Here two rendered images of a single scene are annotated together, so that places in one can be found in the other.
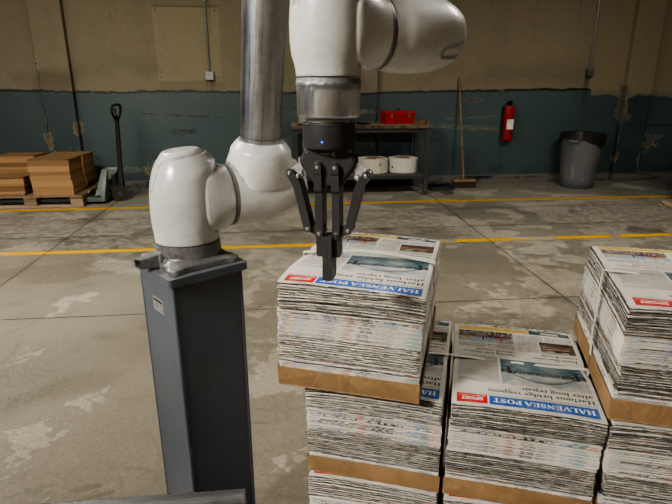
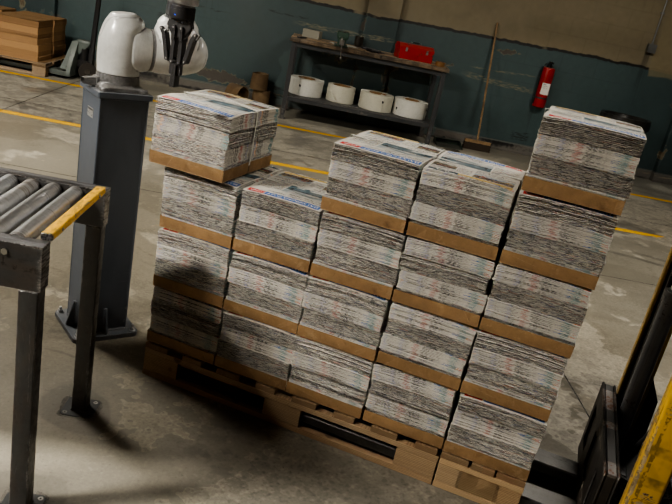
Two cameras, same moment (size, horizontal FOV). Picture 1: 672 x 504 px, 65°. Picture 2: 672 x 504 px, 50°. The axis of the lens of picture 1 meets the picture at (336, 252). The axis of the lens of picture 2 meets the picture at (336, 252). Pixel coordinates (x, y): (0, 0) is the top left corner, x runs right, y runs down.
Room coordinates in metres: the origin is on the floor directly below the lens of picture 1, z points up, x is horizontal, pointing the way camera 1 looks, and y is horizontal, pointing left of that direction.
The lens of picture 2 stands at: (-1.39, -0.63, 1.51)
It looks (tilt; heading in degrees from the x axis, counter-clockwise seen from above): 20 degrees down; 2
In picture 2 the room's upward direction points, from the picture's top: 12 degrees clockwise
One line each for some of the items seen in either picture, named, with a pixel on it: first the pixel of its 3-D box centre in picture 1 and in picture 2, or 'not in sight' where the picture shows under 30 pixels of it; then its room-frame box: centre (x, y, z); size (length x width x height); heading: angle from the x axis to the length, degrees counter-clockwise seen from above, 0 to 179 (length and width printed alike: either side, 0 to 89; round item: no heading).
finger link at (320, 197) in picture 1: (320, 198); (174, 44); (0.77, 0.02, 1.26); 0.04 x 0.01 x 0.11; 166
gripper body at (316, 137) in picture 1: (328, 153); (181, 21); (0.77, 0.01, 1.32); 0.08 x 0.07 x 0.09; 76
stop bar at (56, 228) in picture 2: not in sight; (77, 211); (0.40, 0.13, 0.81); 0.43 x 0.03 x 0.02; 6
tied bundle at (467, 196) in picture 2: not in sight; (468, 201); (0.89, -0.96, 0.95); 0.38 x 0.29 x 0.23; 166
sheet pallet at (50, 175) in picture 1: (41, 178); (5, 36); (6.47, 3.65, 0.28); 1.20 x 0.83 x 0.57; 96
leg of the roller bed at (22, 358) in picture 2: not in sight; (26, 404); (0.16, 0.12, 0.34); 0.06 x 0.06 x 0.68; 6
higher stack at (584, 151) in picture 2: not in sight; (532, 311); (0.82, -1.25, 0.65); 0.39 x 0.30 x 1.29; 166
